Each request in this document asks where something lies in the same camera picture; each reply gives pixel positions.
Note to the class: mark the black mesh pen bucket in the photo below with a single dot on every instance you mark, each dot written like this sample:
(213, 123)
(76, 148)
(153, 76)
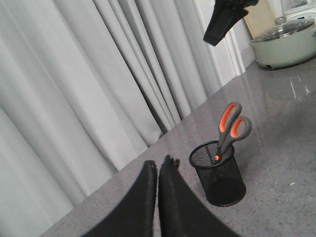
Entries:
(222, 182)

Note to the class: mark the glass pot lid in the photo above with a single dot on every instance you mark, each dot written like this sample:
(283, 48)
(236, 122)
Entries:
(284, 29)

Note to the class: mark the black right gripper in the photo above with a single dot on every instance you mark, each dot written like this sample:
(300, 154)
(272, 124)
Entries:
(225, 14)

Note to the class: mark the grey pleated curtain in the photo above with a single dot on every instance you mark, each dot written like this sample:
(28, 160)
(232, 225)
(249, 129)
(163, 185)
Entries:
(86, 86)

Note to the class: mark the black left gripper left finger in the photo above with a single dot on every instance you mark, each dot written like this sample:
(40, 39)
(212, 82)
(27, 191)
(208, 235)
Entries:
(133, 216)

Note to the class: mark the grey orange handled scissors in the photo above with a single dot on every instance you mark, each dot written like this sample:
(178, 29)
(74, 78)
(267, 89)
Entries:
(232, 128)

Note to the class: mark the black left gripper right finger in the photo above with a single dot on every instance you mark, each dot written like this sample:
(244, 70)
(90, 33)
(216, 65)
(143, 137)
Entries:
(181, 213)

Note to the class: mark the pale green cooking pot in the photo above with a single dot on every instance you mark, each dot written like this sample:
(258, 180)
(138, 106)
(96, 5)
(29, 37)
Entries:
(287, 51)

